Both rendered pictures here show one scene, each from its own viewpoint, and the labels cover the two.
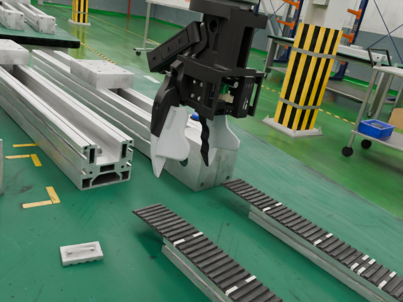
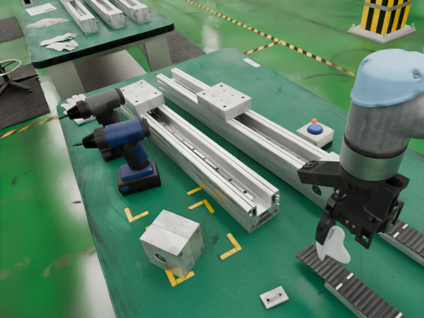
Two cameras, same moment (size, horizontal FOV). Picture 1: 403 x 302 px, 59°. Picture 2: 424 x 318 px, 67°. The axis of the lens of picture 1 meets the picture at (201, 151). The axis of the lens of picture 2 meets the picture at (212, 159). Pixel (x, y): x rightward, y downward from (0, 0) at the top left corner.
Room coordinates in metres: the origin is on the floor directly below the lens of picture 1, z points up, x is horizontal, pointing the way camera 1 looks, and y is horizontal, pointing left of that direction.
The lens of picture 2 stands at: (0.06, 0.13, 1.43)
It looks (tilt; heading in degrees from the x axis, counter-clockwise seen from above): 40 degrees down; 15
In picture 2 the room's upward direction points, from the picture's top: 9 degrees counter-clockwise
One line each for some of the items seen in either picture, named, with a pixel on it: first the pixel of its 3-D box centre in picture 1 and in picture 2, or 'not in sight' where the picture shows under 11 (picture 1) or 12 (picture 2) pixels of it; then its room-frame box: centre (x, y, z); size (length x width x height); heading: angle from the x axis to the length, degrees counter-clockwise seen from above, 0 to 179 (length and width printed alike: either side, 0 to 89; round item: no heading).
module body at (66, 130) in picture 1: (29, 97); (178, 140); (0.85, 0.45, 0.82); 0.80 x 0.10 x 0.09; 46
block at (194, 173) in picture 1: (207, 155); (334, 180); (0.68, -0.01, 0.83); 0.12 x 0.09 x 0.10; 136
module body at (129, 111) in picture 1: (99, 94); (224, 116); (0.99, 0.31, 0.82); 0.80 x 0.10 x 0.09; 46
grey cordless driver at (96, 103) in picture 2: not in sight; (100, 128); (0.82, 0.69, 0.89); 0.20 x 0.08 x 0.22; 131
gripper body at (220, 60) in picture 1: (216, 61); (363, 197); (0.42, 0.00, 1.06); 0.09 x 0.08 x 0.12; 46
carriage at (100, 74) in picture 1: (101, 78); (223, 104); (0.99, 0.31, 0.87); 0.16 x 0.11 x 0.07; 46
